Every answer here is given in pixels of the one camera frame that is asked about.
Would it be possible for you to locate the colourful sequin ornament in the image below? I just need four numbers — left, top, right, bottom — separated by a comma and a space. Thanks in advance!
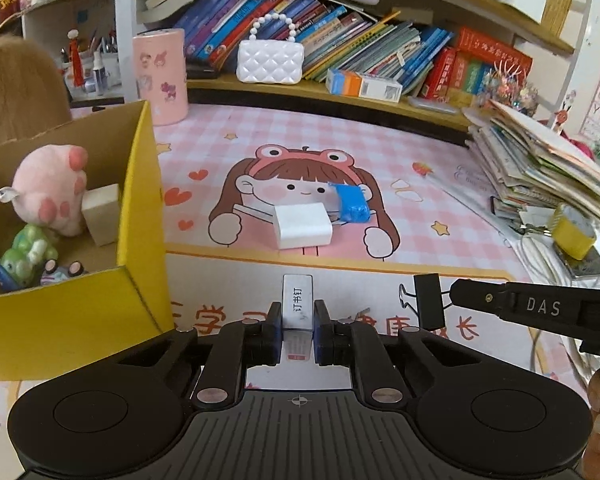
482, 57, 538, 108

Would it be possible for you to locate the row of colourful books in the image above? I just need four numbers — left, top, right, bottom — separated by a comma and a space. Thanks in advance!
172, 0, 533, 102

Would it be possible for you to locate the wooden bookshelf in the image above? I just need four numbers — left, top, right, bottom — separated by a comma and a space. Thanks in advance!
115, 0, 596, 133

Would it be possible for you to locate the yellow tape roll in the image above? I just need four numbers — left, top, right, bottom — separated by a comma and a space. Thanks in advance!
550, 203, 598, 261

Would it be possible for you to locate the yellow cardboard box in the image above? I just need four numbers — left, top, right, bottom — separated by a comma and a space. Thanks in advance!
0, 100, 176, 381

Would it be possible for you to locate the white eraser block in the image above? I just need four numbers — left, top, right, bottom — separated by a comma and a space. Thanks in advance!
81, 183, 121, 247

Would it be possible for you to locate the white shelf unit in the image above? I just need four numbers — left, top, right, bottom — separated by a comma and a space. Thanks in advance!
22, 0, 153, 107

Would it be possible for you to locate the pink cartoon cylinder container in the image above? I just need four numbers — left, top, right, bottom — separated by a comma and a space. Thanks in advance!
131, 28, 189, 127

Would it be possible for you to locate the white quilted pearl-handle handbag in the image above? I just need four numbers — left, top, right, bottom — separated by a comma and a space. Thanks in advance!
236, 14, 304, 84

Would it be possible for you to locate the white cable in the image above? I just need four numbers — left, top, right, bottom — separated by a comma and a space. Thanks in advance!
517, 235, 600, 376

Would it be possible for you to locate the white charger block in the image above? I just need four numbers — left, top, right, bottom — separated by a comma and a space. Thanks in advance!
274, 203, 333, 250

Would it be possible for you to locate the white staples box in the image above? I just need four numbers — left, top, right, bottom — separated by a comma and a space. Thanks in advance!
281, 273, 315, 363

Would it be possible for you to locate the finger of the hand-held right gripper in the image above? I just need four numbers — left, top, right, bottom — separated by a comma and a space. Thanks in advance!
449, 280, 511, 318

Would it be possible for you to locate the pen holder with pens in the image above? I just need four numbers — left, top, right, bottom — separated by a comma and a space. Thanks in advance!
60, 29, 118, 97

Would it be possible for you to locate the black binder clip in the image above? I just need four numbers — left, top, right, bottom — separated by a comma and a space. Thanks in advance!
399, 274, 455, 332

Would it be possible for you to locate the pink cartoon table mat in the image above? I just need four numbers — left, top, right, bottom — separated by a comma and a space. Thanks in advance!
0, 102, 596, 461

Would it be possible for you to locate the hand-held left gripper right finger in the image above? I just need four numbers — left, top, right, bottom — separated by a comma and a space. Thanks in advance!
312, 299, 483, 411

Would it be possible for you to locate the orange blue white carton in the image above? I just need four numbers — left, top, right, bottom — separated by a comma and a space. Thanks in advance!
325, 67, 403, 104

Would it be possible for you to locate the pale pink plush pig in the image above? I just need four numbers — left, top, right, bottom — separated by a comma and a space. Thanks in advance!
0, 144, 88, 238

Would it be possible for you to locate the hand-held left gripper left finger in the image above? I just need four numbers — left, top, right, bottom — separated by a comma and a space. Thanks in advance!
115, 301, 286, 411

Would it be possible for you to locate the grey flat case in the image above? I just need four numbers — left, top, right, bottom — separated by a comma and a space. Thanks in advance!
407, 97, 461, 114

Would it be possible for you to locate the green frog toy car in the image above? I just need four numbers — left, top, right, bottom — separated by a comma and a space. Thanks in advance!
0, 224, 60, 291

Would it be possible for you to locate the smartphone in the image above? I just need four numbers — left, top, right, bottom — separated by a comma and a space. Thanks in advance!
555, 247, 600, 281

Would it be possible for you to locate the stack of worn booklets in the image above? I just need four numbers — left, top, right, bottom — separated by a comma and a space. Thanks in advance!
467, 100, 600, 233

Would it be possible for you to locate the small grey toy car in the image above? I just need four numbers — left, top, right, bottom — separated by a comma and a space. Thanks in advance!
40, 259, 88, 287

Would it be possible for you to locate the blue tape-wrapped bundle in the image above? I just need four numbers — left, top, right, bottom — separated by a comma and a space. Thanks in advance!
332, 183, 371, 223

